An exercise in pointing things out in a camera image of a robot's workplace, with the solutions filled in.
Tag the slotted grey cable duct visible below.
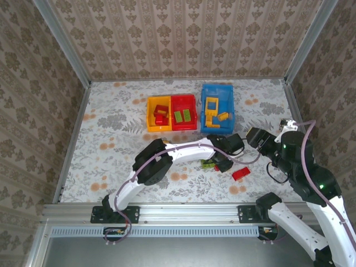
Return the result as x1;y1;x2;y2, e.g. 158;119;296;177
50;225;261;239

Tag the red frame lego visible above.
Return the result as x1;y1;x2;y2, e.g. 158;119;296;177
154;105;170;117

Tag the grey metal sheet panel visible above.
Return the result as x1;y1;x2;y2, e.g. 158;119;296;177
27;225;351;267

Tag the floral table cover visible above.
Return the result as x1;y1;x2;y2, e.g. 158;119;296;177
60;79;312;204

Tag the red plastic bin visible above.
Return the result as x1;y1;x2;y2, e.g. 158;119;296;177
170;94;198;131

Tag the aluminium frame post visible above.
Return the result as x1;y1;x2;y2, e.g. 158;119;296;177
283;0;339;84
32;0;92;87

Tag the black left mount plate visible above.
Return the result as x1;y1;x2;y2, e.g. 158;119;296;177
91;205;140;224

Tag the aluminium back rail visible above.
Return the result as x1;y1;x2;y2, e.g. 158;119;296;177
90;77;284;82

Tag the long red lego brick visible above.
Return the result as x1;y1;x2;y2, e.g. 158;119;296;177
232;167;251;182

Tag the black mount plate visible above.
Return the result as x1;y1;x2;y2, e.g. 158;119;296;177
91;205;140;224
237;205;279;224

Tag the aluminium side rail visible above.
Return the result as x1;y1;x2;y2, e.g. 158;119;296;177
281;79;306;134
52;82;91;204

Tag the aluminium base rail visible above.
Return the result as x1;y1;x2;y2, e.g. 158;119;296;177
41;202;339;226

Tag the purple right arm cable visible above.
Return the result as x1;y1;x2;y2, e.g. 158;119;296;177
260;119;356;245

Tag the blue plastic bin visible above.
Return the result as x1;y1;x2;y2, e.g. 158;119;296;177
200;83;235;134

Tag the yellow plastic bin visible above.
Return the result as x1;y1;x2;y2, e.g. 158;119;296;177
146;96;173;133

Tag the yellow window frame lego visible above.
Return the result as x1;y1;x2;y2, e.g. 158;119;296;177
205;97;220;116

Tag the black right mount plate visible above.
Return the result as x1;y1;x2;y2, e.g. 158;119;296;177
237;205;279;224

